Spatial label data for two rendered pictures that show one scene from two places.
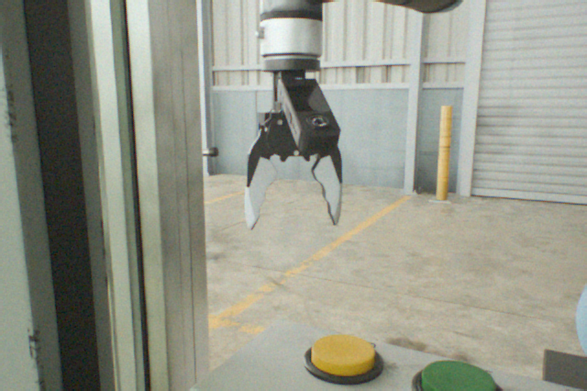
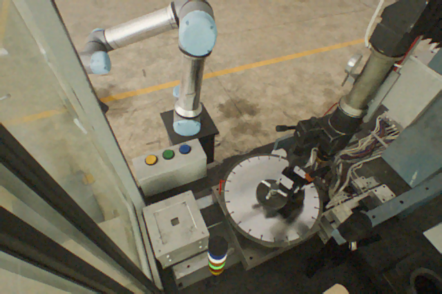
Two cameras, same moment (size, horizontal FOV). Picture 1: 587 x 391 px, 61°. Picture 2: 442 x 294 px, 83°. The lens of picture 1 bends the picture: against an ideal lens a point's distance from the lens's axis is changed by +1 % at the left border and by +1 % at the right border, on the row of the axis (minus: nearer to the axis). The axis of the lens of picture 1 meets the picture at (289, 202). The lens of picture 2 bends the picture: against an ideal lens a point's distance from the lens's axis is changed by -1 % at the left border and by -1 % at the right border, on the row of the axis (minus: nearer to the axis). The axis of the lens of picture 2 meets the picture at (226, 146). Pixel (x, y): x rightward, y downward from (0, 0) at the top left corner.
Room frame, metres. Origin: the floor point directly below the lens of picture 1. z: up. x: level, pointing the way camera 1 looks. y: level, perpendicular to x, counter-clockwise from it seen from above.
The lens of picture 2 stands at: (-0.26, 0.26, 1.74)
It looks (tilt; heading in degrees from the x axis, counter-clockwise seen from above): 52 degrees down; 304
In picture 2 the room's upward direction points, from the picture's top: 5 degrees clockwise
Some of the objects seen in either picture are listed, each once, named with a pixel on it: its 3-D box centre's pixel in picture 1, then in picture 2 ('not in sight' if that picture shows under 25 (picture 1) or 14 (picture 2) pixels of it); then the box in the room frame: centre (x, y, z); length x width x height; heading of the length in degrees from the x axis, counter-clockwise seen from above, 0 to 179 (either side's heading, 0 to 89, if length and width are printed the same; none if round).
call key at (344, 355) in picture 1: (342, 362); (151, 160); (0.29, -0.03, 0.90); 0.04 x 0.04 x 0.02
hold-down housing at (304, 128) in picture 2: not in sight; (302, 142); (-0.18, -0.26, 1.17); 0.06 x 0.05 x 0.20; 53
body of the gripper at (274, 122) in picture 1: (290, 111); not in sight; (0.63, 0.00, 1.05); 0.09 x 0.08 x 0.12; 11
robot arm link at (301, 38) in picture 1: (289, 43); not in sight; (0.62, 0.00, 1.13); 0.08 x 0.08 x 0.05
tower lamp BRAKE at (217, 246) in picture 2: not in sight; (217, 248); (-0.17, 0.12, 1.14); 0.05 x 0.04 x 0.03; 152
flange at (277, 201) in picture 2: not in sight; (272, 192); (-0.17, -0.18, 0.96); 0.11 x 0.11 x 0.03
